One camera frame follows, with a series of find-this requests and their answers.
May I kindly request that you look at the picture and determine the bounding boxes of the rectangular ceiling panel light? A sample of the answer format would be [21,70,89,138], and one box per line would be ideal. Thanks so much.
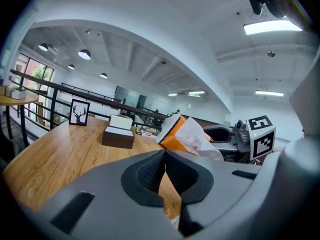
[243,19,304,36]

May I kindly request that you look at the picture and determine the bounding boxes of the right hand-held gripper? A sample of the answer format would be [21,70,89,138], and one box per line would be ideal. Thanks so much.
[202,114,277,164]

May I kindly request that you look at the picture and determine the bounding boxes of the white tissues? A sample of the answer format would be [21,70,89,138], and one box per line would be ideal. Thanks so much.
[159,113,225,162]

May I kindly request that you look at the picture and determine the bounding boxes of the black railing with wooden handrail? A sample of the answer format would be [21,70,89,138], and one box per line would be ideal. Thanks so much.
[9,68,176,135]

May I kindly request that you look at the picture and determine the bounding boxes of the framed deer picture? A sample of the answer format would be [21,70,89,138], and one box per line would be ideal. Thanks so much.
[68,98,91,127]

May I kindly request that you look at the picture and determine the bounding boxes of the round wooden table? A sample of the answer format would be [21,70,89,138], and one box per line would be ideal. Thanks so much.
[0,90,40,147]

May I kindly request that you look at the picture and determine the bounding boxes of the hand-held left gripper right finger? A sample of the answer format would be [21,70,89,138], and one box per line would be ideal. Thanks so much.
[164,148,262,238]

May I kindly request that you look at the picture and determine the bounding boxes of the large window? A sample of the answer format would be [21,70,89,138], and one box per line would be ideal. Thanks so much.
[11,53,55,126]

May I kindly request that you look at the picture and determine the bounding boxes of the orange tissue holder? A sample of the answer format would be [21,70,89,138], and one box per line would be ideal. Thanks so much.
[155,115,215,157]

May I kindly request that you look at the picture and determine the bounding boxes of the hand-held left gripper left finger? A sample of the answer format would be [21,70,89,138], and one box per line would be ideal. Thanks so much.
[32,148,181,240]

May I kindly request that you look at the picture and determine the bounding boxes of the white box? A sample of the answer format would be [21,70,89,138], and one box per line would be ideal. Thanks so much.
[109,113,134,131]

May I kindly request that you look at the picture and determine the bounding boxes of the brown tissue box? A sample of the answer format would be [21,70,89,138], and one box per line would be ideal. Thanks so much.
[101,125,136,150]

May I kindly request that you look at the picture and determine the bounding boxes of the white container on round table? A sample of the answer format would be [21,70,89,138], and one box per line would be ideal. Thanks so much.
[11,88,27,100]

